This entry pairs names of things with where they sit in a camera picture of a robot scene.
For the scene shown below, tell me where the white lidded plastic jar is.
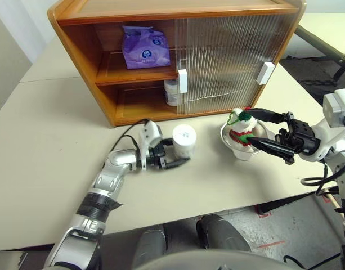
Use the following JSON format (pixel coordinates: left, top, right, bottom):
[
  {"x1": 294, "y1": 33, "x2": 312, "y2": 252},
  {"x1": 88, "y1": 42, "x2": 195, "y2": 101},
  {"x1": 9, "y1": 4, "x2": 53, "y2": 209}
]
[
  {"x1": 172, "y1": 124, "x2": 197, "y2": 160},
  {"x1": 163, "y1": 79, "x2": 179, "y2": 107}
]

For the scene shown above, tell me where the wooden cabinet with shelf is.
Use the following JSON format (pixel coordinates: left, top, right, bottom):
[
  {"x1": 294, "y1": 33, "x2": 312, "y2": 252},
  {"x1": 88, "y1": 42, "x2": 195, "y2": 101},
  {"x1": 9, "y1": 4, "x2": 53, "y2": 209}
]
[{"x1": 47, "y1": 0, "x2": 307, "y2": 127}]

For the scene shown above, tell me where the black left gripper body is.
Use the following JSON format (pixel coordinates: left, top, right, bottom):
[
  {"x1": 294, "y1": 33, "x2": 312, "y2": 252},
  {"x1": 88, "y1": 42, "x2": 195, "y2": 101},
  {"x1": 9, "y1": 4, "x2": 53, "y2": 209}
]
[{"x1": 148, "y1": 139, "x2": 173, "y2": 169}]

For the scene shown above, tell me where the purple tissue pack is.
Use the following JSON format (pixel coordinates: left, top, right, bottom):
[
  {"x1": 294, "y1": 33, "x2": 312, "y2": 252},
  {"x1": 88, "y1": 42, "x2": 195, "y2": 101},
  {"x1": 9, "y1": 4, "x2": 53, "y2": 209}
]
[{"x1": 121, "y1": 25, "x2": 172, "y2": 70}]

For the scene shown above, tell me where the white red green plush stocking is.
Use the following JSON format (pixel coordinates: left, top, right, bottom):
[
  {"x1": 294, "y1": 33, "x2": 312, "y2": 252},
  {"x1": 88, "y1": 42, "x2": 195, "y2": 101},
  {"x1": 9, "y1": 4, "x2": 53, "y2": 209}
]
[{"x1": 227, "y1": 106, "x2": 259, "y2": 154}]

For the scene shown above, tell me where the black torso cable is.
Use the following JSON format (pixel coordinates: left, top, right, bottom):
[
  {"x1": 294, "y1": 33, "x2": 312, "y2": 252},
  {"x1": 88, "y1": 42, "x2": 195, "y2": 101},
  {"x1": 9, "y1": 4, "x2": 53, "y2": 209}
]
[{"x1": 283, "y1": 252, "x2": 342, "y2": 270}]

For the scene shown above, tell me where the grey curved robot torso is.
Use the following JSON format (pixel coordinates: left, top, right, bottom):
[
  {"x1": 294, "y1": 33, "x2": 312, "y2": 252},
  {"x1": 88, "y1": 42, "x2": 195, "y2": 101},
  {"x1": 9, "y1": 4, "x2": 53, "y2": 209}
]
[{"x1": 132, "y1": 250, "x2": 305, "y2": 270}]

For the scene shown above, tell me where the white door handle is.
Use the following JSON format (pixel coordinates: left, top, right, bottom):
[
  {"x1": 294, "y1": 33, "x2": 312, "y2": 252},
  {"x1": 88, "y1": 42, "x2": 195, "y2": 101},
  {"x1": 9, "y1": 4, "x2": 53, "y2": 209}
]
[
  {"x1": 256, "y1": 62, "x2": 276, "y2": 85},
  {"x1": 177, "y1": 69, "x2": 189, "y2": 94}
]

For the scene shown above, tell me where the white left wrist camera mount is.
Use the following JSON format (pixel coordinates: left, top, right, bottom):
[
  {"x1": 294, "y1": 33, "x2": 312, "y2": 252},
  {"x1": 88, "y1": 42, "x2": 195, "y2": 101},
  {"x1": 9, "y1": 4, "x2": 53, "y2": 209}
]
[{"x1": 138, "y1": 120, "x2": 163, "y2": 171}]

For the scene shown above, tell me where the dark grey rounded shape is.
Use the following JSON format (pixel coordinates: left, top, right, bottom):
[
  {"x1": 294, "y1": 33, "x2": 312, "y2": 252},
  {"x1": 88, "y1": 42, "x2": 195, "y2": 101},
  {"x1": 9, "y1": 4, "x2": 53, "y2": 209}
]
[
  {"x1": 131, "y1": 224, "x2": 167, "y2": 268},
  {"x1": 196, "y1": 214, "x2": 251, "y2": 253}
]

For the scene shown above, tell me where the ribbed glass sliding door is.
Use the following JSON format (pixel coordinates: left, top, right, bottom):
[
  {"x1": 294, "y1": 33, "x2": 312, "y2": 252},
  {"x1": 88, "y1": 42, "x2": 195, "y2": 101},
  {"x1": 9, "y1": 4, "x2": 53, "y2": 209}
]
[
  {"x1": 174, "y1": 17, "x2": 285, "y2": 115},
  {"x1": 186, "y1": 15, "x2": 298, "y2": 116}
]

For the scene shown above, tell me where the dark olive metal frame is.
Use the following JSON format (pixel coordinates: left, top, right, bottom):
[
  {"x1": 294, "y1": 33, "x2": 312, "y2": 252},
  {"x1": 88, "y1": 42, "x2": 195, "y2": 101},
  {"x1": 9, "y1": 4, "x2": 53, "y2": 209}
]
[{"x1": 294, "y1": 24, "x2": 345, "y2": 81}]

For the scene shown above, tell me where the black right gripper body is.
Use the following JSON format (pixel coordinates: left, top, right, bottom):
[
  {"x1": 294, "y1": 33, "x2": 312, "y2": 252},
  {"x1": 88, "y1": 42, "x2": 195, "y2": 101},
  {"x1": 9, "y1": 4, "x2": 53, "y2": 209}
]
[{"x1": 275, "y1": 119, "x2": 322, "y2": 163}]

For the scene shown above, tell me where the silver metal bowl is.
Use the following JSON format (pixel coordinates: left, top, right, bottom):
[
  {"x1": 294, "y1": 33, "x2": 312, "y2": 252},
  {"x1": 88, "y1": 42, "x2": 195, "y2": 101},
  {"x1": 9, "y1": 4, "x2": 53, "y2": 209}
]
[{"x1": 219, "y1": 119, "x2": 274, "y2": 161}]

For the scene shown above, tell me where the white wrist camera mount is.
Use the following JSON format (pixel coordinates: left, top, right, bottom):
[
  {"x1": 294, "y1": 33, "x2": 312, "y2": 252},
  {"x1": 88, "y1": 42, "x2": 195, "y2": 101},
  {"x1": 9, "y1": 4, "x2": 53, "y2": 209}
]
[
  {"x1": 138, "y1": 120, "x2": 163, "y2": 171},
  {"x1": 311, "y1": 88, "x2": 345, "y2": 155}
]

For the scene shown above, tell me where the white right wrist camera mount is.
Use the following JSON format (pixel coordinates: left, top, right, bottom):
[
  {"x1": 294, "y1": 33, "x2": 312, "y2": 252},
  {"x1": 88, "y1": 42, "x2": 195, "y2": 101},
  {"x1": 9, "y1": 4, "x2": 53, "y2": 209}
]
[{"x1": 311, "y1": 88, "x2": 345, "y2": 155}]

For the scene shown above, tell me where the black table leg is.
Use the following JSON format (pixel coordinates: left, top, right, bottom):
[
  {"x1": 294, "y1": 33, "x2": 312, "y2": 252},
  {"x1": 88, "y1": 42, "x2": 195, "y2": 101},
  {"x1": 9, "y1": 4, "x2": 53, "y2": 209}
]
[{"x1": 258, "y1": 193, "x2": 324, "y2": 214}]

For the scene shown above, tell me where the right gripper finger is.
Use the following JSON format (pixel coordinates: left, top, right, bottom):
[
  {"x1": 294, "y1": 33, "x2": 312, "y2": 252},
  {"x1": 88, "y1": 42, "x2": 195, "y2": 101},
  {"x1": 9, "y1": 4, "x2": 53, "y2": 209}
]
[
  {"x1": 247, "y1": 136, "x2": 296, "y2": 165},
  {"x1": 247, "y1": 108, "x2": 295, "y2": 125}
]

